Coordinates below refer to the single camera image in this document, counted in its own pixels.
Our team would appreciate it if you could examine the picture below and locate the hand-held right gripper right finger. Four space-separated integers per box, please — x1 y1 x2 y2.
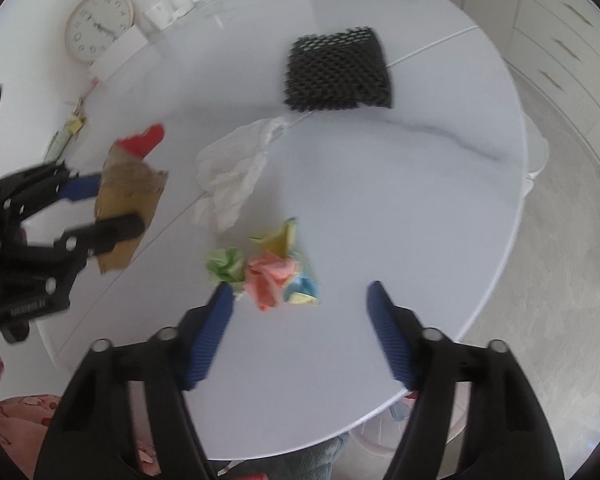
366 281 566 480

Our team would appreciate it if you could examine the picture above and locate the pink printed clothing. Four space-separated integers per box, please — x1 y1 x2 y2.
0 394 62 480

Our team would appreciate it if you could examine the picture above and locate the pink paper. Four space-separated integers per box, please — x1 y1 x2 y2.
244 252 301 314

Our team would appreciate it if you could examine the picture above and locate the blue yellow paper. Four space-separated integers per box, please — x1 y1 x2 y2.
284 274 322 307

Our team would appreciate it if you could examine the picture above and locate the beige drawer cabinet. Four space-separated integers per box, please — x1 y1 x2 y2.
509 0 600 137

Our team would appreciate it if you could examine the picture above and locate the green paper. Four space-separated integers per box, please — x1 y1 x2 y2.
204 247 246 294

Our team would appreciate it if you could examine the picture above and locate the round white wall clock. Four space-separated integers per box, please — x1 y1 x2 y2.
64 0 136 65

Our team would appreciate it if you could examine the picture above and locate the brown paper bag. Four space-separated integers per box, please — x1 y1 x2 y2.
94 144 170 274

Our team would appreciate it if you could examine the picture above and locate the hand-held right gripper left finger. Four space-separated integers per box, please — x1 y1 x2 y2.
34 282 236 480

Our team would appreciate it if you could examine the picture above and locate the black foam net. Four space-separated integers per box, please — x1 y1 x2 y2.
283 25 395 111

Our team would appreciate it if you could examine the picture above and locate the white crumpled tissue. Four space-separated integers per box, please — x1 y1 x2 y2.
192 117 286 231

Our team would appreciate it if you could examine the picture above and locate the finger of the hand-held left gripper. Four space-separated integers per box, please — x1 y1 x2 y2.
0 162 104 217
0 213 146 282

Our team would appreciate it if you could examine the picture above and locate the red folded paper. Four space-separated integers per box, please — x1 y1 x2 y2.
117 123 166 161

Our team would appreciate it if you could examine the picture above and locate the white card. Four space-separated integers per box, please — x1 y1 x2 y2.
88 27 149 79

